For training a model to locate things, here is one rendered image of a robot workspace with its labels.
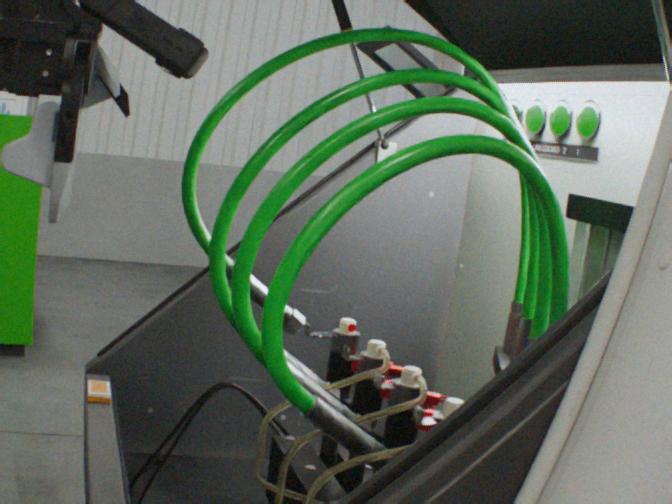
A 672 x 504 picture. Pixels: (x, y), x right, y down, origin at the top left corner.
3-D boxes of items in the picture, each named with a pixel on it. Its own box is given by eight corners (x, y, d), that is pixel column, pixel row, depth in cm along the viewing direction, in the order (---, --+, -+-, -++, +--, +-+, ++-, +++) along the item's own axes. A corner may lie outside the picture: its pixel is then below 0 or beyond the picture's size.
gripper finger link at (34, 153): (-3, 217, 53) (10, 98, 51) (67, 223, 54) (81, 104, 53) (-8, 222, 50) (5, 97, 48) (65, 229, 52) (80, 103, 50)
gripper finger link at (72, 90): (53, 159, 53) (69, 48, 52) (74, 161, 54) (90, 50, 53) (48, 162, 49) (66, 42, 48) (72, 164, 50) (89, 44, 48)
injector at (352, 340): (285, 504, 79) (308, 326, 77) (327, 503, 81) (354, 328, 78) (292, 515, 77) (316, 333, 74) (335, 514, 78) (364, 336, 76)
